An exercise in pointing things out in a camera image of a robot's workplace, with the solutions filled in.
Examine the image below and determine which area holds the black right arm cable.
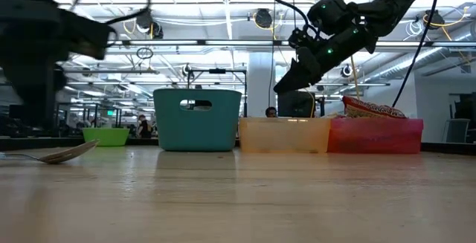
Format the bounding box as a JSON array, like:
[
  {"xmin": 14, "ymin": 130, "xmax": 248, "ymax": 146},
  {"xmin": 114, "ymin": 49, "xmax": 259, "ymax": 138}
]
[{"xmin": 391, "ymin": 0, "xmax": 444, "ymax": 108}]

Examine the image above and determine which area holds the pink plastic bin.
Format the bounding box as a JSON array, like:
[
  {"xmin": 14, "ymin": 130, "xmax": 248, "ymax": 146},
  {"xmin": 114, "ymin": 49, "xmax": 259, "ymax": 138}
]
[{"xmin": 327, "ymin": 118, "xmax": 424, "ymax": 155}]

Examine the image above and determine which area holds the black metal frame stand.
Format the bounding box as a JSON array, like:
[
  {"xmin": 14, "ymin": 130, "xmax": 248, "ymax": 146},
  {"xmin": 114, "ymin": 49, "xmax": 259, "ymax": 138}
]
[{"xmin": 187, "ymin": 68, "xmax": 248, "ymax": 118}]

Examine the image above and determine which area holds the yellow hanging cable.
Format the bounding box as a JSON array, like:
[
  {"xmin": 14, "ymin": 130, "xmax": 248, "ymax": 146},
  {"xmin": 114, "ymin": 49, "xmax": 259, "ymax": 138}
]
[{"xmin": 337, "ymin": 0, "xmax": 364, "ymax": 102}]

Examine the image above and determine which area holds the black ceiling cable reel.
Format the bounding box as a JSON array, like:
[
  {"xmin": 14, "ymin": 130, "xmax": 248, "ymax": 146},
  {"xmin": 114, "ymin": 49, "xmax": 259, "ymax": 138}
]
[
  {"xmin": 423, "ymin": 9, "xmax": 446, "ymax": 31},
  {"xmin": 135, "ymin": 7, "xmax": 164, "ymax": 39},
  {"xmin": 181, "ymin": 63, "xmax": 195, "ymax": 80},
  {"xmin": 254, "ymin": 7, "xmax": 274, "ymax": 30},
  {"xmin": 339, "ymin": 63, "xmax": 354, "ymax": 79}
]

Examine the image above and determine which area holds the teal plastic bin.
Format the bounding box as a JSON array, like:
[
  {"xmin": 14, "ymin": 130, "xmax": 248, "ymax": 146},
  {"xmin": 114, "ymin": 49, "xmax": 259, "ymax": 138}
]
[{"xmin": 152, "ymin": 88, "xmax": 242, "ymax": 152}]

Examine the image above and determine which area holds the black monitor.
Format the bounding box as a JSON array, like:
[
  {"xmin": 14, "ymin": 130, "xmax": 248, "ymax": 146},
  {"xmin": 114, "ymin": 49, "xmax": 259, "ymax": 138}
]
[{"xmin": 277, "ymin": 89, "xmax": 316, "ymax": 119}]

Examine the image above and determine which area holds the orange plastic bin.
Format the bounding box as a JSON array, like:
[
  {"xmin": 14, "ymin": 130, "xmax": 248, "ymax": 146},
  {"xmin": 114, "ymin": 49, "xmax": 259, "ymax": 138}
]
[{"xmin": 238, "ymin": 117, "xmax": 332, "ymax": 154}]

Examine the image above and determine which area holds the red yellow ramen noodle packet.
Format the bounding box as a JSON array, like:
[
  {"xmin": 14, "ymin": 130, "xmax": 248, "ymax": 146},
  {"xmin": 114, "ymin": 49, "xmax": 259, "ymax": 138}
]
[{"xmin": 341, "ymin": 95, "xmax": 407, "ymax": 120}]

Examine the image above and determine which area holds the thin black hanging cable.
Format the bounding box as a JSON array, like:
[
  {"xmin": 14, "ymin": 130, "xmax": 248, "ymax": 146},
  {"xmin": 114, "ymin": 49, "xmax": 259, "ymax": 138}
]
[{"xmin": 266, "ymin": 0, "xmax": 278, "ymax": 118}]

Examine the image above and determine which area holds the black metal rig frame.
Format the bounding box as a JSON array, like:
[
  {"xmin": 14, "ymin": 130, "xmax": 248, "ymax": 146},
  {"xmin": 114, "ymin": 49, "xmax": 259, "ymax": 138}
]
[{"xmin": 419, "ymin": 141, "xmax": 476, "ymax": 158}]

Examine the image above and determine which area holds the white building column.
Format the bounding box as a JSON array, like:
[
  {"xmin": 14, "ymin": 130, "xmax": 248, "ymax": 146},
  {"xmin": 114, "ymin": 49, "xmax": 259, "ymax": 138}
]
[{"xmin": 247, "ymin": 51, "xmax": 278, "ymax": 119}]

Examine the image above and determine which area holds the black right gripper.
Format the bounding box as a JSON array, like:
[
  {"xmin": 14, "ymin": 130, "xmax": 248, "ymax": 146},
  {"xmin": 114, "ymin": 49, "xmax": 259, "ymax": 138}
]
[{"xmin": 273, "ymin": 0, "xmax": 377, "ymax": 95}]

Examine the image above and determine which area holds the green plastic bowl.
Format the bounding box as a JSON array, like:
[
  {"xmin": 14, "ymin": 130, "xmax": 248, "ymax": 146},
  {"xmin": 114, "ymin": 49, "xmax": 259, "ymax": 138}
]
[{"xmin": 82, "ymin": 126, "xmax": 131, "ymax": 148}]

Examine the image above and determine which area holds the grey office chair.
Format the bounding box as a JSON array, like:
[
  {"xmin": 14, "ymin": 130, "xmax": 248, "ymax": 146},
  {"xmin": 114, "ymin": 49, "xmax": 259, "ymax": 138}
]
[{"xmin": 442, "ymin": 118, "xmax": 472, "ymax": 143}]

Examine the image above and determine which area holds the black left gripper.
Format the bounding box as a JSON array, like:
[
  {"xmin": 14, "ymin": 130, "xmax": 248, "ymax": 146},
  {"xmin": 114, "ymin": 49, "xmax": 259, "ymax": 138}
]
[{"xmin": 0, "ymin": 0, "xmax": 117, "ymax": 132}]

